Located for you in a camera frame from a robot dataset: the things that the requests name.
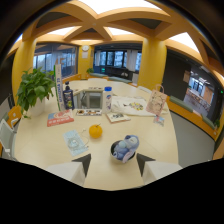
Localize blue plush toy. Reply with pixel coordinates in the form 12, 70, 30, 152
112, 134, 140, 164

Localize dark round bowl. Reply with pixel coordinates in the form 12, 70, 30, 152
110, 139, 137, 165

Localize orange fruit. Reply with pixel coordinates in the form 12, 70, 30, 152
88, 123, 104, 140

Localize small blue card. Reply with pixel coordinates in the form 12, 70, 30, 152
152, 115, 166, 127

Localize red and white booklet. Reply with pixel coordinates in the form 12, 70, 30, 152
46, 109, 75, 128

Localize flat dark patterned card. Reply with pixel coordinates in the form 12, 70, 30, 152
75, 108, 103, 117

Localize small illustrated book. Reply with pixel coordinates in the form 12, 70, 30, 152
105, 111, 132, 124

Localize pink paper gift bag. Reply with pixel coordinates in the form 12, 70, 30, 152
145, 83, 169, 117

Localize white printed tote bag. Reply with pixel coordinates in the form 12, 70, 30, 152
110, 95, 170, 118

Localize dark blue bottle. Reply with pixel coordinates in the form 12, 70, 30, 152
62, 80, 75, 111

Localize white chair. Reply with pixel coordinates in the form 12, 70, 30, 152
0, 118, 18, 160

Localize white bottle blue cap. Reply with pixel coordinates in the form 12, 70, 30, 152
101, 86, 113, 115

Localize orange chair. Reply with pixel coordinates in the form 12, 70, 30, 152
6, 105, 23, 129

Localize tall white standing box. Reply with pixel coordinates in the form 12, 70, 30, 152
53, 63, 66, 112

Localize green potted plant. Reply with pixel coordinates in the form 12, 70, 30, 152
15, 67, 56, 120

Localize wired headphones in light packet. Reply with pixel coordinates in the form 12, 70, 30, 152
62, 128, 90, 157

